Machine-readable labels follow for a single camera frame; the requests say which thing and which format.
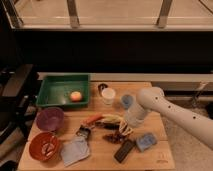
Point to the green plastic tray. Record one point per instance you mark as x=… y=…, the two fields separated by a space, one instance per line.
x=56 y=91

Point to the dark red grape bunch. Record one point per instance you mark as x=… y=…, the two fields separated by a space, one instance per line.
x=114 y=138

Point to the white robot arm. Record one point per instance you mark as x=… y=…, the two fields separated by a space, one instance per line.
x=152 y=99

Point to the grey cloth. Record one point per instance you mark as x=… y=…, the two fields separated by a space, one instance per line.
x=77 y=149

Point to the yellow banana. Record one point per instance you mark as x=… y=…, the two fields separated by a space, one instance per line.
x=110 y=118

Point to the dark brown stick object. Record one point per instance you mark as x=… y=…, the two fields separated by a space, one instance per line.
x=108 y=126

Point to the purple bowl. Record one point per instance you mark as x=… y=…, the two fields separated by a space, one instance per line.
x=50 y=119

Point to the peach apple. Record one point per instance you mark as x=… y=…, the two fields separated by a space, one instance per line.
x=75 y=96

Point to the small black round object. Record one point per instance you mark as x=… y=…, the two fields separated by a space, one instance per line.
x=101 y=87

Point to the black chair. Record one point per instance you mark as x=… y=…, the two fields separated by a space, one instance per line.
x=17 y=91

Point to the orange bowl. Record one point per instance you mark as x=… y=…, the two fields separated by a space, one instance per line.
x=44 y=146

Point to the black metal clip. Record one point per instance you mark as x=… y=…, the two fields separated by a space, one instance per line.
x=83 y=131

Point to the blue sponge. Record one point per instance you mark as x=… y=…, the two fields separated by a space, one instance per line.
x=146 y=141

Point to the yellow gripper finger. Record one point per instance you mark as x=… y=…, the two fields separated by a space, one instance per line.
x=128 y=131
x=122 y=126

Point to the white cup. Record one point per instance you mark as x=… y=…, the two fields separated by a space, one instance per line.
x=108 y=96

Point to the black remote control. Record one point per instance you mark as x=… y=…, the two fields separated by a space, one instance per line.
x=123 y=151

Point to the orange carrot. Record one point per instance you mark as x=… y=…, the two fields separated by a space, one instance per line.
x=92 y=119

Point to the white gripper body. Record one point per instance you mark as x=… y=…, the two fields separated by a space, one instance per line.
x=135 y=115

